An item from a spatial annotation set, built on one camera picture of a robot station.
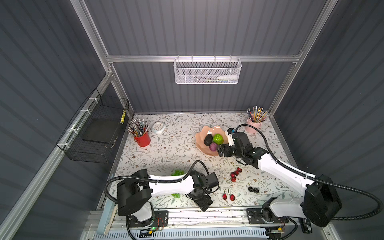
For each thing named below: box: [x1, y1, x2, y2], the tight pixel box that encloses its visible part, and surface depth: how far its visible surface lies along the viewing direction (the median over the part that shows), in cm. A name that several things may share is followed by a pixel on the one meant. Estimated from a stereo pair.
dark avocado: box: [204, 133, 213, 146], surface depth 101 cm
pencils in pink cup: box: [246, 105, 268, 123], surface depth 104 cm
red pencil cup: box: [133, 131, 151, 147], surface depth 103 cm
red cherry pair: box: [222, 193, 236, 202], surface depth 80 cm
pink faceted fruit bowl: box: [195, 125, 228, 156], surface depth 101 cm
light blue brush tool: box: [96, 198, 118, 235], surface depth 70 cm
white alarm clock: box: [151, 121, 167, 135], surface depth 110 cm
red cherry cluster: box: [226, 164, 243, 184], surface depth 88 cm
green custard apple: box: [213, 133, 224, 145], surface depth 98 cm
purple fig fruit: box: [209, 142, 217, 152], surface depth 98 cm
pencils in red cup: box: [126, 117, 149, 138], surface depth 96 cm
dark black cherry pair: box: [246, 182, 259, 194], surface depth 82 cm
